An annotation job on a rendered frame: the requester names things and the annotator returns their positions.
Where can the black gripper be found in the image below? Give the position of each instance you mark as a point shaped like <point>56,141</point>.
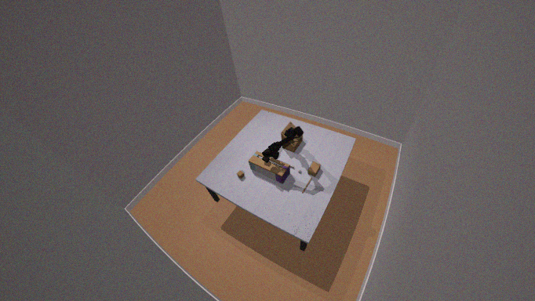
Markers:
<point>266,159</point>

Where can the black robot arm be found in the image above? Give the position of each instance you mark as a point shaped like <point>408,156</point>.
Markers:
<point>274,148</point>

